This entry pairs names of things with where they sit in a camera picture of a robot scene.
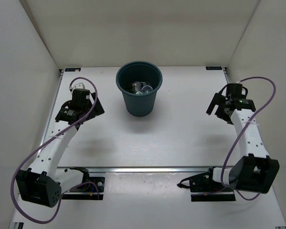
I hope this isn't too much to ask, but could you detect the green plastic soda bottle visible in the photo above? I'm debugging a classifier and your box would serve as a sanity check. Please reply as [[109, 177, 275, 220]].
[[126, 84, 137, 94]]

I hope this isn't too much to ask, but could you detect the clear bottle black label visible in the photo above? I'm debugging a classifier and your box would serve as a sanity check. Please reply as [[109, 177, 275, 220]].
[[131, 81, 146, 92]]

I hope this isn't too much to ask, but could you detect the blue label clear water bottle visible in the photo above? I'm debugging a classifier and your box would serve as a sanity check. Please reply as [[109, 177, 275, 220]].
[[141, 85, 153, 94]]

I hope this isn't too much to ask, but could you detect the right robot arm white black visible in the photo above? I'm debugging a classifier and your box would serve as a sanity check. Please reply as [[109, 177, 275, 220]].
[[204, 83, 279, 194]]

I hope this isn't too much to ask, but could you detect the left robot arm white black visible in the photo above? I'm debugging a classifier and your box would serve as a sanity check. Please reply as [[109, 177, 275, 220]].
[[16, 89, 104, 208]]

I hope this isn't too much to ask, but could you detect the dark teal plastic bin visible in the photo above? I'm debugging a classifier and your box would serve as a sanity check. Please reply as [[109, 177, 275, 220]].
[[116, 61, 163, 117]]

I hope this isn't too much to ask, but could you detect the black label sticker right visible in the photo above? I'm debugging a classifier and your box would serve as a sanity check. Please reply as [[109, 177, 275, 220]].
[[205, 66, 222, 71]]

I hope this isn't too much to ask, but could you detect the black label sticker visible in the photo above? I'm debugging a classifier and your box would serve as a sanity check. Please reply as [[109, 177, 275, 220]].
[[205, 66, 222, 71], [64, 68, 81, 72]]

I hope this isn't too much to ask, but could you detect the black label sticker left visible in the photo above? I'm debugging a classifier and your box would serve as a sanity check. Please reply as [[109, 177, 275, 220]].
[[64, 68, 81, 72]]

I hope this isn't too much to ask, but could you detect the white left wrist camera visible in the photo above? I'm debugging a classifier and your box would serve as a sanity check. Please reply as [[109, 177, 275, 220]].
[[69, 83, 85, 92]]

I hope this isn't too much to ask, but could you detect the aluminium table edge rail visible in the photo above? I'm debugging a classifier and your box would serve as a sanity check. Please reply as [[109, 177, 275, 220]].
[[33, 166, 258, 174]]

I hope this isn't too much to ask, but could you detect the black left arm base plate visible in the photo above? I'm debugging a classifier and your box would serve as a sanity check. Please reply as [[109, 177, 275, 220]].
[[62, 173, 105, 200]]

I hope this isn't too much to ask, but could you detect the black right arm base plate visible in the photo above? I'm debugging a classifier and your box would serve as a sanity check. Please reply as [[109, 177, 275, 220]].
[[177, 167, 236, 202]]

